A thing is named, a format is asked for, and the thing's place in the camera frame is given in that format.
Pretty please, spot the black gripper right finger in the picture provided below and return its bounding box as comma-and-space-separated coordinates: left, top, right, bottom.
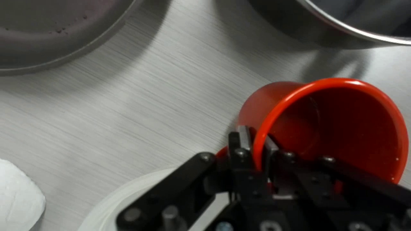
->
265, 138, 343, 198

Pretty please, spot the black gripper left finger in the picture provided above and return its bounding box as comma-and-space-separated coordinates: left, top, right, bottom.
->
228, 126, 271, 202

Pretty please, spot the red enamel mug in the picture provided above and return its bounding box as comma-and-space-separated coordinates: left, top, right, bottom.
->
237, 77, 409, 184

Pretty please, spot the clear plastic bowl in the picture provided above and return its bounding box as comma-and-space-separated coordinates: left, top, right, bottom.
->
76, 165, 233, 231

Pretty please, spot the black pot with glass lid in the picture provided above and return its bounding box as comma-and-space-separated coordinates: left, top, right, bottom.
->
250, 0, 411, 49

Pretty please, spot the white paper towel roll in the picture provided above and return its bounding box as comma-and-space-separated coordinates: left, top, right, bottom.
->
0, 160, 45, 231

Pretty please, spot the black frying pan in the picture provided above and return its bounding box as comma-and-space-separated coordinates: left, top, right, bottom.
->
0, 0, 144, 76

